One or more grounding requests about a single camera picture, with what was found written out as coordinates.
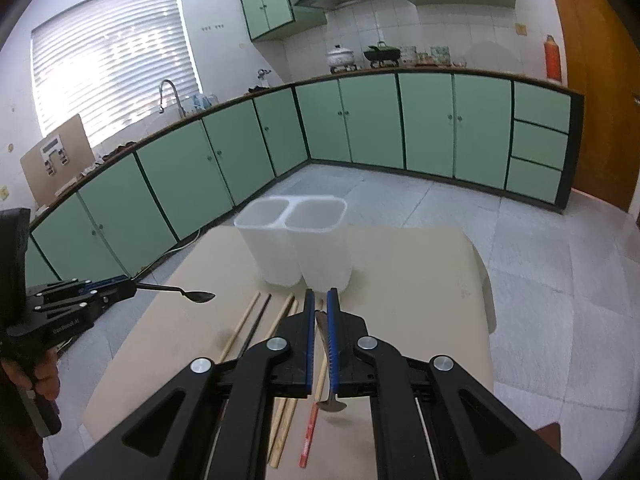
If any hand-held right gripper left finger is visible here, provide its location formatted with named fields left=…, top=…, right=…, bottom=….
left=60, top=287, right=317, bottom=480

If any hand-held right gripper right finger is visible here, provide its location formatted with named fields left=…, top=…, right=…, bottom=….
left=326, top=287, right=583, bottom=480

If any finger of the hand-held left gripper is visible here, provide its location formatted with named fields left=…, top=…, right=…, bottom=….
left=37, top=282, right=138, bottom=313
left=27, top=276, right=132, bottom=301

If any metal spoon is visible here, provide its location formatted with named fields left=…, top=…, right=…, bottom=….
left=314, top=310, right=348, bottom=415

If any black chopstick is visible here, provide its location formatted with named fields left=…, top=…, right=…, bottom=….
left=235, top=294, right=272, bottom=361

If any white two-compartment utensil holder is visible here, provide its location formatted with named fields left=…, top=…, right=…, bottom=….
left=234, top=196, right=353, bottom=291

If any black spoon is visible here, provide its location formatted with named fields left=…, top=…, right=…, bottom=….
left=136, top=282, right=217, bottom=305

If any red patterned chopstick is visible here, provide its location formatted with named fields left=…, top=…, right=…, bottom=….
left=299, top=352, right=330, bottom=468

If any person's left hand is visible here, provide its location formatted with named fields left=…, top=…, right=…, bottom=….
left=22, top=349, right=62, bottom=401

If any brown cardboard sheet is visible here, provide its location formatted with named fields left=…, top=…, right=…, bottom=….
left=20, top=114, right=96, bottom=206

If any metal kitchen faucet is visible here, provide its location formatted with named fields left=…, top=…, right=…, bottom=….
left=159, top=79, right=183, bottom=120

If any green base cabinet run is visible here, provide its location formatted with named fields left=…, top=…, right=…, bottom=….
left=25, top=70, right=585, bottom=286

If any white window blind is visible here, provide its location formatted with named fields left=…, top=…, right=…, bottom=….
left=31, top=0, right=203, bottom=138

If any green cabinet drawer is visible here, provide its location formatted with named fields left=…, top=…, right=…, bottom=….
left=513, top=81, right=572, bottom=133
left=510, top=121, right=568, bottom=168
left=506, top=157, right=563, bottom=206

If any white cooking pot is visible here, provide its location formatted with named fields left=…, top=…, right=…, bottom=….
left=326, top=45, right=357, bottom=68

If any dark green cooking pot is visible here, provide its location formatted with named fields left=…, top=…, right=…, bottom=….
left=363, top=41, right=402, bottom=63

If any orange thermos flask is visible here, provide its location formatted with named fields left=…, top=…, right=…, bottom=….
left=544, top=35, right=562, bottom=81

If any brown wooden door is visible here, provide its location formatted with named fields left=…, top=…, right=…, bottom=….
left=542, top=0, right=640, bottom=211

